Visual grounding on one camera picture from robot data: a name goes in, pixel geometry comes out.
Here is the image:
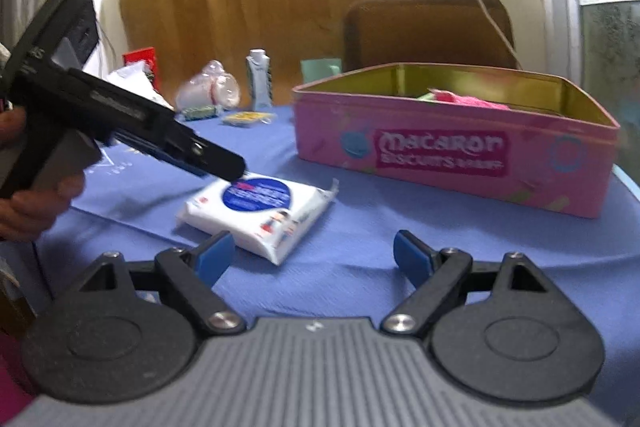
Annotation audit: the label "pink knitted cloth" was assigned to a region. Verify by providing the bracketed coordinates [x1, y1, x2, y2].
[431, 89, 512, 112]

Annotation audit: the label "yellow packet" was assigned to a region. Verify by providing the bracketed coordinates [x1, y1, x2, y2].
[222, 110, 275, 126]

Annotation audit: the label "person's left hand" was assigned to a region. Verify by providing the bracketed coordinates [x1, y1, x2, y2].
[0, 107, 87, 242]

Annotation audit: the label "red packet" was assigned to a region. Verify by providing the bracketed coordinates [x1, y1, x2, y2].
[122, 46, 160, 90]

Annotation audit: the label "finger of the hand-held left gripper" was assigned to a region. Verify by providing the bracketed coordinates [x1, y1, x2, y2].
[170, 117, 247, 182]
[112, 132, 208, 178]

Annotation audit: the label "green plastic mug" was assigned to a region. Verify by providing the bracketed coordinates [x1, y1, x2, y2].
[300, 58, 344, 84]

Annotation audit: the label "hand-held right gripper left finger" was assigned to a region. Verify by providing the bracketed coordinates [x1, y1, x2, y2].
[64, 230, 247, 337]

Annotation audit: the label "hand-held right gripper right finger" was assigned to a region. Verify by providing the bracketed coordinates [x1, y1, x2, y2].
[382, 230, 557, 336]

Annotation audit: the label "frosted window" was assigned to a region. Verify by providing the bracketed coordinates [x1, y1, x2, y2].
[559, 0, 640, 188]

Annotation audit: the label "pink tin box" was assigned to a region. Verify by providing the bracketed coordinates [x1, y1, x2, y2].
[292, 62, 621, 220]

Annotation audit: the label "brown chair back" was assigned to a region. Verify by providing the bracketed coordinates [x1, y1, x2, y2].
[342, 0, 516, 73]

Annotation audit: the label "blue printed tablecloth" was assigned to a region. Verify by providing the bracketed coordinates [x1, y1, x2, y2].
[35, 102, 640, 408]

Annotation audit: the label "bagged clear plastic cups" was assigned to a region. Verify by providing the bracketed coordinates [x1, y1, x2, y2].
[174, 60, 241, 110]

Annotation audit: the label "white tissue pack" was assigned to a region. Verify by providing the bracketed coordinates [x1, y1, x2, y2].
[106, 61, 174, 110]

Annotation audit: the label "cotton swab pack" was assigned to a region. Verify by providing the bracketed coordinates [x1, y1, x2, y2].
[180, 105, 221, 122]

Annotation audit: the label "drink carton with white cap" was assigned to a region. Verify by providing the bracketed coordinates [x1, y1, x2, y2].
[245, 49, 274, 112]

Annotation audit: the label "white wet wipes pack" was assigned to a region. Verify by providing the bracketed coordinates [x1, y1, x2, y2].
[175, 176, 340, 266]

